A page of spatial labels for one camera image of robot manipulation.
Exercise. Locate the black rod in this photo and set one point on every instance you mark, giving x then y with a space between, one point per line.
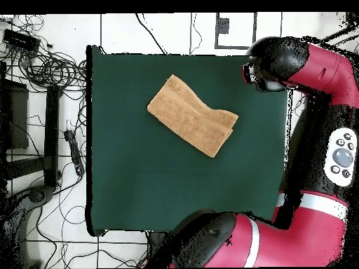
340 32

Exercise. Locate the dark green table cloth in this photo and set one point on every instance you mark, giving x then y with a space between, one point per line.
126 182

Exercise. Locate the black electronics box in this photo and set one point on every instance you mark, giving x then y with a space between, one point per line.
21 40

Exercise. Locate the dark grey square plate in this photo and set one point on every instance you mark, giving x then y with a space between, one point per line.
223 25

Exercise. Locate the grey rectangular floor frame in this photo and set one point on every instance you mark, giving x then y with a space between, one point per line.
255 28

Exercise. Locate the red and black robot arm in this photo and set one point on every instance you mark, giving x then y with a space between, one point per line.
303 238

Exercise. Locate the orange terry towel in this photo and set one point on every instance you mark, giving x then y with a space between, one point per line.
190 120

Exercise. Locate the black stand leg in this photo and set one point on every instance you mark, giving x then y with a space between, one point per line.
52 134

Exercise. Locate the black robot stand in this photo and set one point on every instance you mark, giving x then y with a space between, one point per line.
155 242

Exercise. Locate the black panel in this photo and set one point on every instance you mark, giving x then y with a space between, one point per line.
16 117

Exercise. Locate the black power strip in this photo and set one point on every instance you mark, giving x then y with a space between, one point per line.
75 152

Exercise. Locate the grey chair base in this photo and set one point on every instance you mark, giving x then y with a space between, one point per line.
38 194

